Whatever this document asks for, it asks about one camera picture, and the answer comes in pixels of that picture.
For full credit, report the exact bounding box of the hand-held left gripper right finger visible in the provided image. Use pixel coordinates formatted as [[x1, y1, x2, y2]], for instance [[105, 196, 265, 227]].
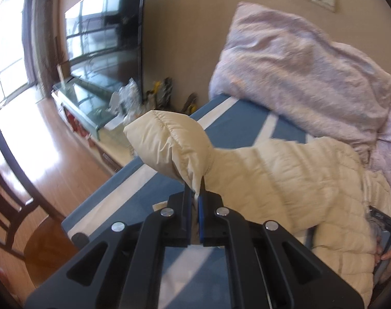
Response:
[[198, 192, 365, 309]]

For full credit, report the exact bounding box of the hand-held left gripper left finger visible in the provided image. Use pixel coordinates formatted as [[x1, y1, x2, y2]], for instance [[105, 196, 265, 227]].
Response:
[[24, 191, 195, 309]]

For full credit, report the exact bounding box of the cream puffer jacket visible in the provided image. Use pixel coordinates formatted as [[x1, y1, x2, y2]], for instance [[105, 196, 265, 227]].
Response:
[[123, 109, 391, 309]]

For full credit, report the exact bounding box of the lilac duvet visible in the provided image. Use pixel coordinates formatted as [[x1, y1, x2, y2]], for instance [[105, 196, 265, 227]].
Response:
[[353, 88, 391, 187]]

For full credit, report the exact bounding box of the blue striped bed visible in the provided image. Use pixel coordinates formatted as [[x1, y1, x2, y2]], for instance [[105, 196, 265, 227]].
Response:
[[62, 93, 315, 309]]

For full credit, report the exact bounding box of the clear plastic wrapping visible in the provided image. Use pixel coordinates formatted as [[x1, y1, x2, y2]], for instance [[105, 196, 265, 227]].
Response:
[[120, 78, 142, 118]]

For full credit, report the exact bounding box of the white figurine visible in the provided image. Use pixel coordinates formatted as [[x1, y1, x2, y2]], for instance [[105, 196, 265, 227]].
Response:
[[109, 91, 126, 117]]

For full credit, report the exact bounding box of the glass-top television cabinet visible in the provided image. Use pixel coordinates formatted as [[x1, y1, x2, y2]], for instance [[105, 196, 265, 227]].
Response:
[[51, 75, 144, 175]]

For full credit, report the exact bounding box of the dark wooden chair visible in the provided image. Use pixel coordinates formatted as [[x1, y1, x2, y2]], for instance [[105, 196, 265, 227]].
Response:
[[0, 98, 78, 266]]

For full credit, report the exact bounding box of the lilac pillow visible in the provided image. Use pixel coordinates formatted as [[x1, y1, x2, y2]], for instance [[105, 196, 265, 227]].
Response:
[[208, 2, 391, 137]]

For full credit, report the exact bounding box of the flat screen television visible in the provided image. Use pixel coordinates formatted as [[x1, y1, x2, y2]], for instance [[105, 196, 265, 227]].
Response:
[[64, 0, 147, 102]]

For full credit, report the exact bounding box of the brown curtain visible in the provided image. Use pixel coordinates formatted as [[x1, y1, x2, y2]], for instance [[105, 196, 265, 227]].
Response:
[[22, 0, 66, 95]]

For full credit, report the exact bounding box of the large window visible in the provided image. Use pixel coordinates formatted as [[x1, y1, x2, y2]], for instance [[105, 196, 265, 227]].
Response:
[[0, 0, 31, 105]]

